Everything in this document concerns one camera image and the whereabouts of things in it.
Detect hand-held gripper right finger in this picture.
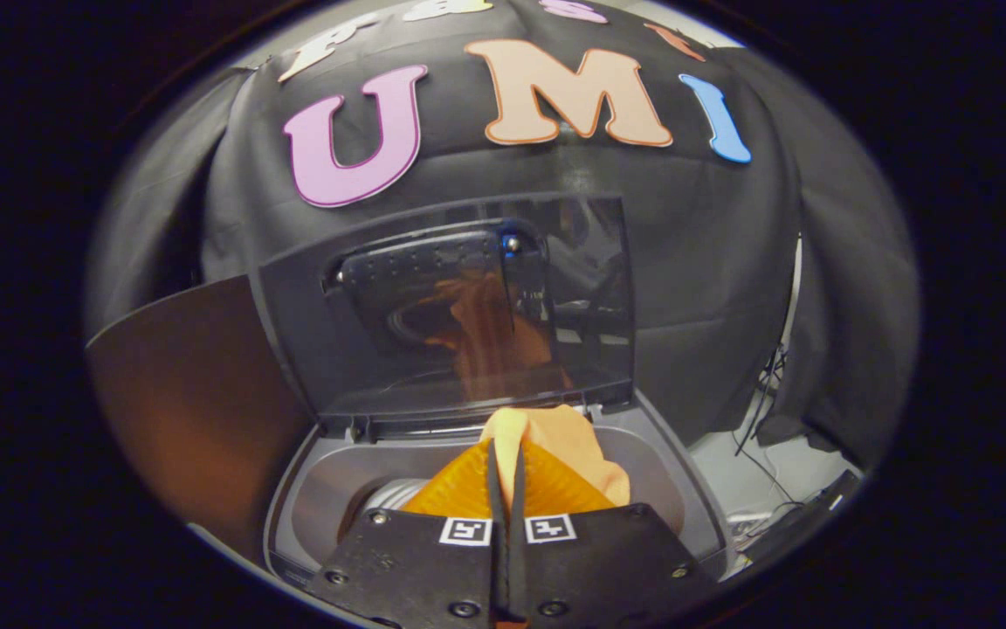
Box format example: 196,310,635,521
507,437,720,629

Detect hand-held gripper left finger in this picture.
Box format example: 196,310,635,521
304,437,511,629

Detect grey washing machine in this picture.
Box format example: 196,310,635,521
263,400,731,604

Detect orange clothes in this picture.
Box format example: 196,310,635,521
481,404,632,509

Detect black light stand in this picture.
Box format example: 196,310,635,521
734,234,805,455

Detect dark cabinet with beige door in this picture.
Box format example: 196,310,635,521
84,275,314,560

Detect black backdrop cloth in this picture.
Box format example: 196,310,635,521
84,0,921,473

